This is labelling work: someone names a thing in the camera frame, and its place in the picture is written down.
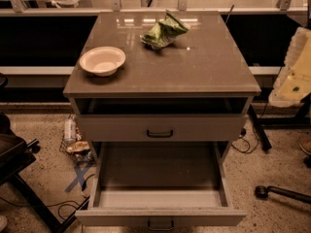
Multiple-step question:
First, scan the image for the closed top drawer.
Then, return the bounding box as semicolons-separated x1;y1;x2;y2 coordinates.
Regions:
78;116;247;142

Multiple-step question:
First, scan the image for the open middle drawer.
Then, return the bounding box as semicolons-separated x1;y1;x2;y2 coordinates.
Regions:
76;142;246;228

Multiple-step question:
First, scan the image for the black floor cable left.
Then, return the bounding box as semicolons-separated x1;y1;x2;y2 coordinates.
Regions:
0;173;95;221

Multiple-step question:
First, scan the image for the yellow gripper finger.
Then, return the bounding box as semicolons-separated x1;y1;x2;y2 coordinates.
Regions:
268;27;311;108

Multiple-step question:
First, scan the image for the green jalapeno chip bag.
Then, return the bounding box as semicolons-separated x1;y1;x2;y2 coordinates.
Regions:
140;11;190;50

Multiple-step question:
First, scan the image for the black table leg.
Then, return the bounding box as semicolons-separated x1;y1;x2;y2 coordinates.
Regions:
248;106;272;151

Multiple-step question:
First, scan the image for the black top drawer handle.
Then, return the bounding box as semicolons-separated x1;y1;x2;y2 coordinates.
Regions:
146;130;174;138

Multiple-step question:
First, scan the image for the black middle drawer handle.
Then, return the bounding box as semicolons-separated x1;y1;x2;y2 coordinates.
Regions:
148;219;175;232

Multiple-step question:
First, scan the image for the black drawer handle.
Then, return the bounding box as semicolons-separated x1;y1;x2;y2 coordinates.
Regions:
146;130;174;138
148;219;175;232

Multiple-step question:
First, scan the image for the black chair caster leg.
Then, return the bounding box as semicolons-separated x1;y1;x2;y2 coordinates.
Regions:
255;185;311;204

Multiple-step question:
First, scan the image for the grey drawer cabinet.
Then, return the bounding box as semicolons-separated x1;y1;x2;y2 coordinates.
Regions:
64;12;260;156

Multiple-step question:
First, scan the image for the white plastic bottle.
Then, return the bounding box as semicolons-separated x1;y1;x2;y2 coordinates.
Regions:
64;118;76;144

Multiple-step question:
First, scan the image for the white paper bowl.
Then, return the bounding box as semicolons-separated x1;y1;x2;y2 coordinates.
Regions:
79;47;125;77

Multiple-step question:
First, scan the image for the black chair left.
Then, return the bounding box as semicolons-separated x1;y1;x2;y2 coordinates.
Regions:
0;73;90;233

